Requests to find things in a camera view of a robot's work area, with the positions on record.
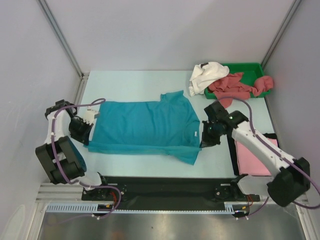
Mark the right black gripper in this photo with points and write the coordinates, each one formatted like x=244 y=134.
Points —
x=206 y=141

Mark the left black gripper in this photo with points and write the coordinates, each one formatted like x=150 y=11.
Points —
x=84 y=137

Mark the teal t shirt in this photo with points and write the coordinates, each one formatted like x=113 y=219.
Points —
x=169 y=126

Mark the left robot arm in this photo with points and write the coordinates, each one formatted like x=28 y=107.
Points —
x=59 y=156

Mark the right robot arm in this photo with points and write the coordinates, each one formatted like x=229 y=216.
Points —
x=289 y=177

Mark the black tray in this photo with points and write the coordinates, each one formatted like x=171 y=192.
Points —
x=233 y=155

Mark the red t shirt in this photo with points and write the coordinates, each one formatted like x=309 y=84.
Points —
x=230 y=87

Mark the folded pink t shirt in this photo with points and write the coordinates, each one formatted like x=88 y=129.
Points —
x=248 y=163

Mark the white t shirt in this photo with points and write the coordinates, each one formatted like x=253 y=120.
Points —
x=205 y=74

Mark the green plastic bin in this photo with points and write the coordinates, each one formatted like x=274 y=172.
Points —
x=251 y=72

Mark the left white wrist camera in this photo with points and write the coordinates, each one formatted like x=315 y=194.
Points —
x=90 y=115

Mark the slotted cable duct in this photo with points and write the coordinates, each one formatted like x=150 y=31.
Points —
x=104 y=208

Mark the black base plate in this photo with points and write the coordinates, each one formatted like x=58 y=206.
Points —
x=106 y=180

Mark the left aluminium corner post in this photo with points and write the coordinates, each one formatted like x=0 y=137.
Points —
x=49 y=15

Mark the aluminium corner post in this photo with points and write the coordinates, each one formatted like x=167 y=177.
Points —
x=293 y=9
x=49 y=15

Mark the right aluminium corner post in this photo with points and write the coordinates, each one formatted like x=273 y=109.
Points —
x=293 y=9

